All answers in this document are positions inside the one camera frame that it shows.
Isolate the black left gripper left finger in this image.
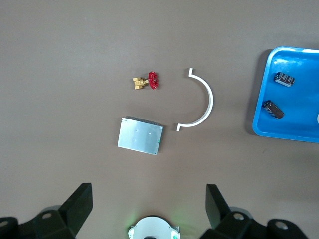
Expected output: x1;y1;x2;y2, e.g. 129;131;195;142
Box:
0;182;94;239

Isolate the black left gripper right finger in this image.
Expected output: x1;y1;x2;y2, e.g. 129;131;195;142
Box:
198;183;319;239

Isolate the dark maroon electrolytic capacitor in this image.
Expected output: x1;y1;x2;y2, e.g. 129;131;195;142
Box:
262;100;285;121

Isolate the black printed electrolytic capacitor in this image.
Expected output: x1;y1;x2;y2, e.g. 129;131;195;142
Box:
274;71;296;88

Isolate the blue plastic tray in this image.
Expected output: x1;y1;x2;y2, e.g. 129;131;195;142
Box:
252;46;319;144

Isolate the silver metal power supply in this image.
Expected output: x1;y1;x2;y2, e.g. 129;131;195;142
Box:
117;115;164;156

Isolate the brass valve red handwheel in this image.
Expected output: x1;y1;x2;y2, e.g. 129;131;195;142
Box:
132;71;160;91

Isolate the white curved plastic bracket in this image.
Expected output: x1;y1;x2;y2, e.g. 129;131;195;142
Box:
175;67;214;133

